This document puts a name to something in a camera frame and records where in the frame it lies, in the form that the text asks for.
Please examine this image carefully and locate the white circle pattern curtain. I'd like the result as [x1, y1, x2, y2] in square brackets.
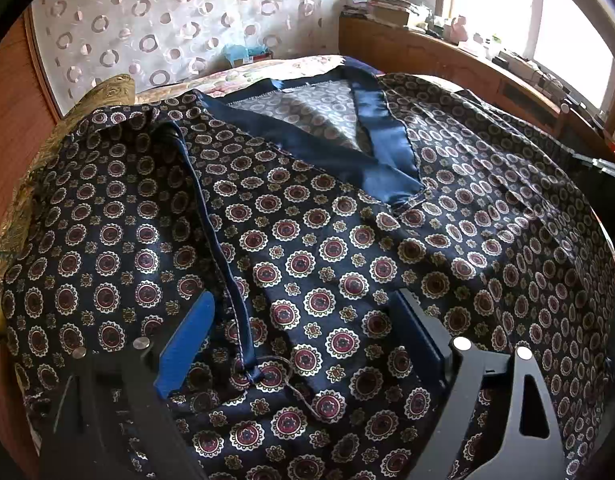
[30, 0, 403, 116]

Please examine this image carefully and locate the wooden headboard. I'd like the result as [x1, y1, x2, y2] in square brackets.
[0, 15, 63, 480]

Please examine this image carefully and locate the golden patterned cloth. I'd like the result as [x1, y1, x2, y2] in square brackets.
[0, 74, 136, 346]

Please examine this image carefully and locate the window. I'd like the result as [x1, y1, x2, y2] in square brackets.
[437, 0, 615, 121]

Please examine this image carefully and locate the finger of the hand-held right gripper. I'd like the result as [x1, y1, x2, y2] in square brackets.
[570, 152, 615, 183]

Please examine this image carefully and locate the navy medallion print shirt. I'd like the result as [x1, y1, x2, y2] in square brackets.
[0, 57, 615, 480]

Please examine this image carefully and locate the wooden cabinet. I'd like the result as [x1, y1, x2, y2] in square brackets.
[337, 14, 613, 151]

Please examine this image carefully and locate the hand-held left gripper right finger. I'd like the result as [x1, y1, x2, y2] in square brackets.
[387, 287, 563, 480]

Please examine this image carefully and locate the blue tissue pack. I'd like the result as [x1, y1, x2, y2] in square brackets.
[222, 44, 273, 67]

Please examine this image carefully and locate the stack of books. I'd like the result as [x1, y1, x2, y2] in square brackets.
[342, 0, 428, 28]

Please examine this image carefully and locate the floral quilt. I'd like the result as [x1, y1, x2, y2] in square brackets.
[138, 54, 348, 106]

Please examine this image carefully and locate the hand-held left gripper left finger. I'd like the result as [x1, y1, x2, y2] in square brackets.
[40, 290, 218, 480]

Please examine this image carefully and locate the pink figurine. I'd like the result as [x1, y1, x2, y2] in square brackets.
[447, 15, 471, 43]

